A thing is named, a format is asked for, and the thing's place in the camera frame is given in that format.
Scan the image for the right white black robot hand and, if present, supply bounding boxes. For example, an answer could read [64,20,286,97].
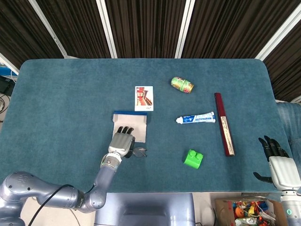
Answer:
[253,135,301,191]

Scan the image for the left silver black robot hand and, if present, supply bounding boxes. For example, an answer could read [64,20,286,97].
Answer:
[107,126,136,159]

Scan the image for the blue glasses case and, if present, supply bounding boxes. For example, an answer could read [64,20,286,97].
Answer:
[111,110,150,144]

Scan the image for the thin metal frame eyeglasses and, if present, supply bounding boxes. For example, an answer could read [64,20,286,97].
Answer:
[131,147,148,158]

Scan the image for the white bordered photo card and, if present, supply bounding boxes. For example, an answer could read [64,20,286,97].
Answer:
[134,86,155,112]

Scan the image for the teal velvet table cloth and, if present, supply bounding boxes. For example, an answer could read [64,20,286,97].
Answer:
[0,58,291,194]

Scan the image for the grey-blue robot torso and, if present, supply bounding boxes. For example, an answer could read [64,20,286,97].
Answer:
[94,192,196,226]

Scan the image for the cardboard box of toys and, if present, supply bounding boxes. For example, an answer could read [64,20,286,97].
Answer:
[214,197,289,226]

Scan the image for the green plastic toy brick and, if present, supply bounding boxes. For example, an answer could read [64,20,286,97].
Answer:
[182,149,204,170]

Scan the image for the dark red long box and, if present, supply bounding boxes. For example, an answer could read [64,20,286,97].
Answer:
[214,92,236,157]

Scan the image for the white blue toothpaste tube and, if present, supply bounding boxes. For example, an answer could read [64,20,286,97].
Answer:
[175,111,216,125]

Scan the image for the green can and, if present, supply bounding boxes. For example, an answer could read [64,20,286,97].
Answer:
[171,76,195,94]

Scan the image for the dark brown pleated curtain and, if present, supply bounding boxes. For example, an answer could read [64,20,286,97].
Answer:
[0,0,301,102]

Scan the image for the black electronic device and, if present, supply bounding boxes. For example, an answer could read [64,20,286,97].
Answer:
[0,75,16,96]

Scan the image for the blue plastic box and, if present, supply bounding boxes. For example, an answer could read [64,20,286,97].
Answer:
[0,66,18,76]

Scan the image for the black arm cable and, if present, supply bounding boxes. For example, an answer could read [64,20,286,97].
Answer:
[28,184,95,226]

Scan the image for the white metal frame post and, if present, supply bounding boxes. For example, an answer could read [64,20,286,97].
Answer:
[95,0,118,59]
[28,0,70,59]
[255,3,301,61]
[0,53,19,76]
[175,0,196,59]

